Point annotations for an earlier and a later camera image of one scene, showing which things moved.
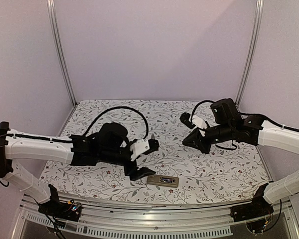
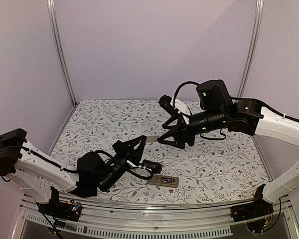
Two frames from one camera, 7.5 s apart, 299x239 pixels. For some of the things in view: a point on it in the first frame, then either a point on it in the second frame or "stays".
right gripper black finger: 193,140 → 178,142
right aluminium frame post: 257,23 stays
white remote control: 163,180 stays
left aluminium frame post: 54,27 stays
